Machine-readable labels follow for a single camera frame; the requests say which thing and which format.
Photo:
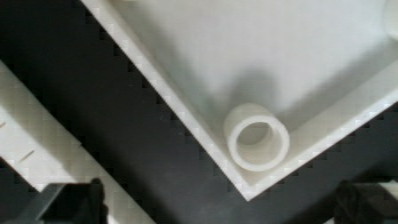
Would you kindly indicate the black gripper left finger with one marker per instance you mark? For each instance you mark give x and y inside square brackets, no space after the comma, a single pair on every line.
[70,204]

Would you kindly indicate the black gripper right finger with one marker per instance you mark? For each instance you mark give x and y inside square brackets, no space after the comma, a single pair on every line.
[367,203]

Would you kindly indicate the white square tabletop part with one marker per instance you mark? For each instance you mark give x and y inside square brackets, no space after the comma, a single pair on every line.
[298,54]

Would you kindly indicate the white U-shaped obstacle fence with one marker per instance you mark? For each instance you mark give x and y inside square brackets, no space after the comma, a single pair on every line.
[45,153]

